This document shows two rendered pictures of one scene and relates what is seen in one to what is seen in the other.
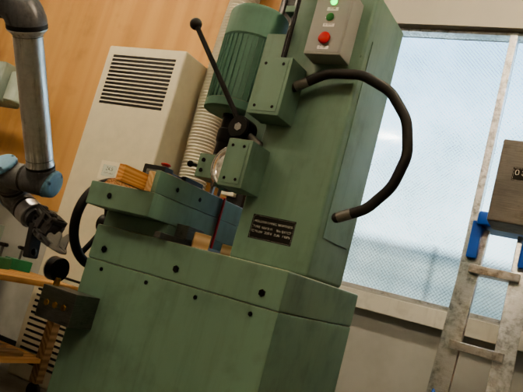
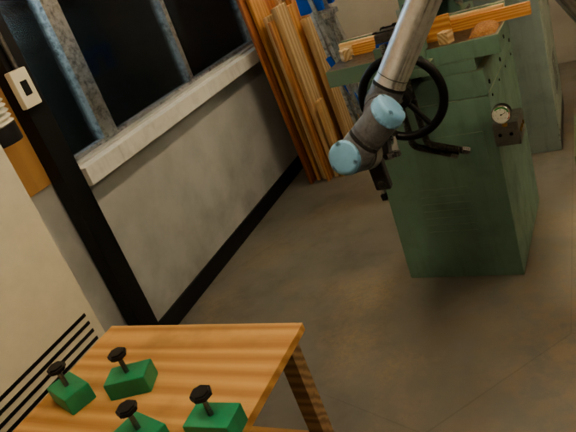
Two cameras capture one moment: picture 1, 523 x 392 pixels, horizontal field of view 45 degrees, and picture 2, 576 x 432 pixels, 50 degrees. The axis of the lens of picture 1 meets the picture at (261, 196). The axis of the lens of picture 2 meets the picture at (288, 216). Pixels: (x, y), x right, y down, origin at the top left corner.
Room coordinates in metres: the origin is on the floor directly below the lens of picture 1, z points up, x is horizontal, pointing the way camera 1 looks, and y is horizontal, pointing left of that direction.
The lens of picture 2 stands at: (2.30, 2.32, 1.38)
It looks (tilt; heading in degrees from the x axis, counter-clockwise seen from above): 23 degrees down; 273
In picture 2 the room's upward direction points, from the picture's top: 20 degrees counter-clockwise
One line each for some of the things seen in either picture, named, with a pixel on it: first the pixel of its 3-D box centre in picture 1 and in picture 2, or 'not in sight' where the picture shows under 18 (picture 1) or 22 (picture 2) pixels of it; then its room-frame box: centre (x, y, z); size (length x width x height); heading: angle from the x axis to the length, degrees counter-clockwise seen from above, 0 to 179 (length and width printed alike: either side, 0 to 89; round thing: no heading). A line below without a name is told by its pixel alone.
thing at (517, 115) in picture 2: (66, 306); (509, 127); (1.60, 0.39, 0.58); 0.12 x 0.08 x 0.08; 59
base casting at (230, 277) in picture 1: (226, 275); (438, 67); (1.68, 0.03, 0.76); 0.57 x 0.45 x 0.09; 59
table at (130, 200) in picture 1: (175, 220); (411, 57); (1.82, 0.22, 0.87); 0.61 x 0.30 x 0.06; 149
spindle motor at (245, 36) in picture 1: (247, 65); not in sight; (1.75, 0.14, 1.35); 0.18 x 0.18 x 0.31
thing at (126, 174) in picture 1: (195, 204); (435, 30); (1.70, 0.17, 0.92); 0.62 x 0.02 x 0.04; 149
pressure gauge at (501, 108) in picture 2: (56, 272); (501, 115); (1.63, 0.45, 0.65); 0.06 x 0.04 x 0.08; 149
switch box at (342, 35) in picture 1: (333, 29); not in sight; (1.46, -0.06, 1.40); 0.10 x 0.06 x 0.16; 59
